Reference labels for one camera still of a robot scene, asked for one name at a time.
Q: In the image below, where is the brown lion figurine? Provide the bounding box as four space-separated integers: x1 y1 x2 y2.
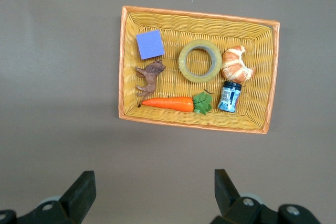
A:
134 59 166 97

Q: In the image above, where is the small blue labelled jar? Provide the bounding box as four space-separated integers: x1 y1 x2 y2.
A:
217 81 243 113

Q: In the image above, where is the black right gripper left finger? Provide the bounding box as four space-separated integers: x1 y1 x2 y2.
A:
0 170 97 224

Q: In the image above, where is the purple foam cube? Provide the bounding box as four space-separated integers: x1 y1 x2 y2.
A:
135 29 165 60

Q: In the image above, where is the yellow wicker basket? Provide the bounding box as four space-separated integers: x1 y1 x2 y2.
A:
118 5 281 135

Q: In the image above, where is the orange toy carrot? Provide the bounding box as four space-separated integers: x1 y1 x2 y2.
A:
141 91 213 115

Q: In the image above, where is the toy croissant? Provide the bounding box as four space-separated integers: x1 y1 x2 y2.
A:
220 45 256 84

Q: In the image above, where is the clear yellowish tape roll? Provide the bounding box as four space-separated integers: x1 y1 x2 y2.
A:
178 39 223 83

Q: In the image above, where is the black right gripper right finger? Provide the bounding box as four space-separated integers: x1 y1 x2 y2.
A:
209 168 322 224

